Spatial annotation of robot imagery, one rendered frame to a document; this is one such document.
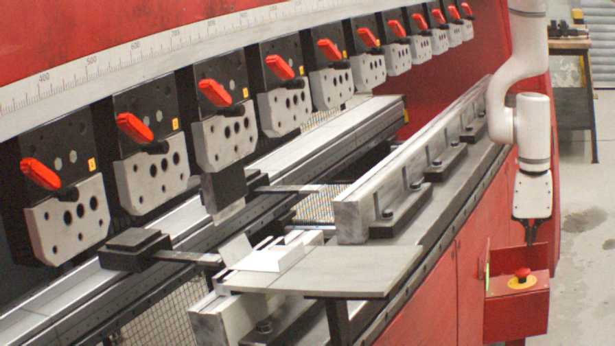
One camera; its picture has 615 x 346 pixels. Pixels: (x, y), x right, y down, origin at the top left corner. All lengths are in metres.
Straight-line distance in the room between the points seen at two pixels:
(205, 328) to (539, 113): 0.79
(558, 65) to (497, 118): 7.01
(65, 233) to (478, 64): 2.61
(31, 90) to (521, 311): 1.11
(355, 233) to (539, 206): 0.42
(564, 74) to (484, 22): 5.35
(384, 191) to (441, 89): 1.60
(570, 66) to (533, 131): 7.00
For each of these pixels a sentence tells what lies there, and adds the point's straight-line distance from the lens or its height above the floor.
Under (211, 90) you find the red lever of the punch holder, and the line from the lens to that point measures 1.11.
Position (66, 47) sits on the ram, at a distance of 0.91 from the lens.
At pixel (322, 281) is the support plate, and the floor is 1.00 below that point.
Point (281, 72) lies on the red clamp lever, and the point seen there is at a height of 1.28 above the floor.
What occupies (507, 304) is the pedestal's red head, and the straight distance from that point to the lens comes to 1.58.
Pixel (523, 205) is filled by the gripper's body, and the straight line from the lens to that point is 1.63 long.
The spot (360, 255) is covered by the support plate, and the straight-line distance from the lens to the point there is 1.27.
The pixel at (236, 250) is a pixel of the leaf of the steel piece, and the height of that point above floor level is 1.02.
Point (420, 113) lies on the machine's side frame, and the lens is 3.42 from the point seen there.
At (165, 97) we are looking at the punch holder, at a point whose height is 1.31.
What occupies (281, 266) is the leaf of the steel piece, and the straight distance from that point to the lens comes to 1.25.
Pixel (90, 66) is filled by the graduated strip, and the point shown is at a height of 1.39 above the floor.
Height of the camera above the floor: 1.44
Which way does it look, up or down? 14 degrees down
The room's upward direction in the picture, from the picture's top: 9 degrees counter-clockwise
